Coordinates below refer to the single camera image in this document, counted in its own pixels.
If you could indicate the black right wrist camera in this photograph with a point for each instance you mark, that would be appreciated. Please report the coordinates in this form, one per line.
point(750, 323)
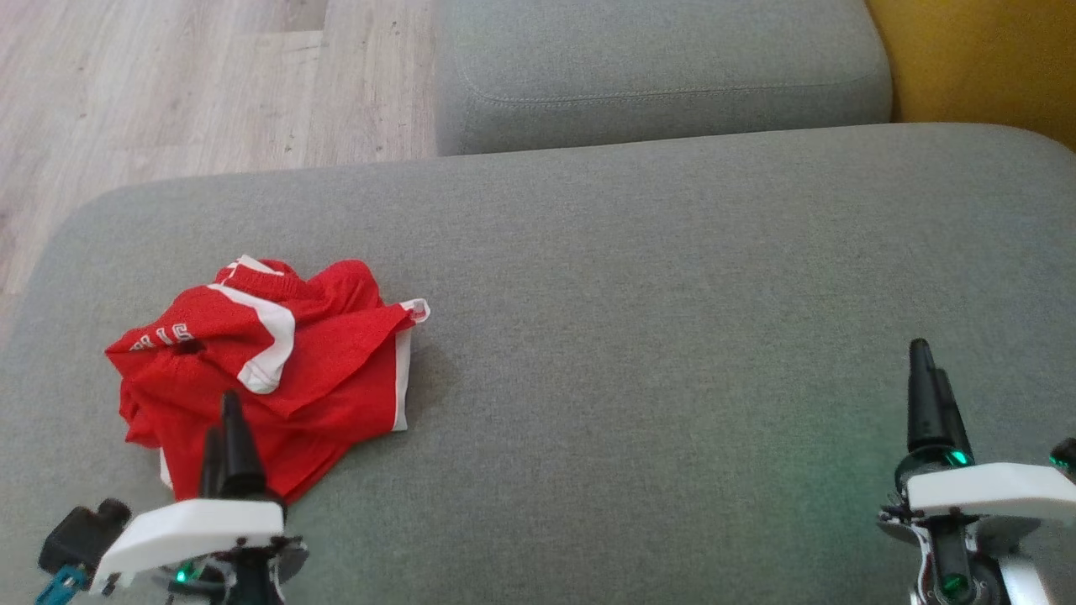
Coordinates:
point(1066, 455)

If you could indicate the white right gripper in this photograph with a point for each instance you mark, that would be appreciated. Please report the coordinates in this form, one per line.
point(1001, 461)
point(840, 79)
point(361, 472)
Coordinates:
point(992, 487)

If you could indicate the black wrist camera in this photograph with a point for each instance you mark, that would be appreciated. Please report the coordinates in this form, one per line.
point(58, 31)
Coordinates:
point(1066, 455)
point(80, 533)

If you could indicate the red white-trimmed shorts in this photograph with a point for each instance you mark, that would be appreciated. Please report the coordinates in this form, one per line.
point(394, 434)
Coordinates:
point(353, 370)

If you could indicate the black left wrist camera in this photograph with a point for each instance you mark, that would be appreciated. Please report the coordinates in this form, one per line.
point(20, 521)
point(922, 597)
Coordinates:
point(80, 533)

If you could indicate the small grey sofa cushion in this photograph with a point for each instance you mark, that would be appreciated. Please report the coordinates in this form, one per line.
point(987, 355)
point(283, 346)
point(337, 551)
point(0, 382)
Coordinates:
point(656, 67)

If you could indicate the yellow cushion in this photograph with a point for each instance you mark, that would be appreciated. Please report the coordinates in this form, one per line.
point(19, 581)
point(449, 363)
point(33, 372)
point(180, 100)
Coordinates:
point(983, 59)

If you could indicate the large grey sofa seat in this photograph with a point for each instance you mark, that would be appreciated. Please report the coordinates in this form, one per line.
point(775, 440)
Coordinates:
point(639, 336)

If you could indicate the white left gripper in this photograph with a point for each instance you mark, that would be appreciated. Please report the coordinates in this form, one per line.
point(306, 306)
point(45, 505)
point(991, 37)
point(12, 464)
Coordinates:
point(193, 525)

